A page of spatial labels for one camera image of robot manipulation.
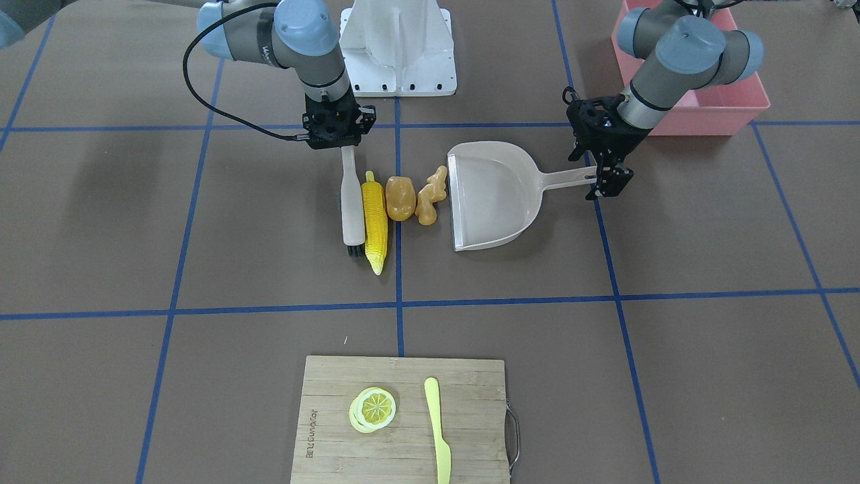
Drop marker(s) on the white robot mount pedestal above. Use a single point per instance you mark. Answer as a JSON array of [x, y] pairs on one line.
[[399, 48]]

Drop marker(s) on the beige hand brush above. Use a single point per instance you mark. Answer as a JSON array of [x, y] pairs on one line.
[[351, 205]]

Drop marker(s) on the yellow toy corn cob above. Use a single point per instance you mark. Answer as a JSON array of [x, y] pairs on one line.
[[376, 223]]

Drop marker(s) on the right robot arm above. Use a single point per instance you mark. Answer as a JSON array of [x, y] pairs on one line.
[[298, 35]]

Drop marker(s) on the beige plastic dustpan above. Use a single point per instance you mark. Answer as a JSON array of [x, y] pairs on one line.
[[496, 191]]

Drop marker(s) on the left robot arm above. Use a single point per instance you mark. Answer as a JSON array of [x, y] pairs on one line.
[[681, 51]]

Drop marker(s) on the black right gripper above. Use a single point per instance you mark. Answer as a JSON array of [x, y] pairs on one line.
[[365, 119]]

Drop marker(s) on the yellow toy knife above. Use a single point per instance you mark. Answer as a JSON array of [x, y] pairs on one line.
[[442, 451]]

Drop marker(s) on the bamboo cutting board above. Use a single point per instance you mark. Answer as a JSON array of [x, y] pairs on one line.
[[473, 417]]

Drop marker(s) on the yellow lemon slices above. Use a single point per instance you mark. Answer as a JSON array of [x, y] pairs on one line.
[[372, 410]]

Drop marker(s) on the tan toy ginger root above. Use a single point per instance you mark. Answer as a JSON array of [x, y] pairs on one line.
[[434, 191]]

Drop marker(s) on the pink plastic bin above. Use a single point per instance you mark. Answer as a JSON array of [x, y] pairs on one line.
[[720, 110]]

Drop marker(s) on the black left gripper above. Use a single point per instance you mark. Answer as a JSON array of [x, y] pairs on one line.
[[619, 146]]

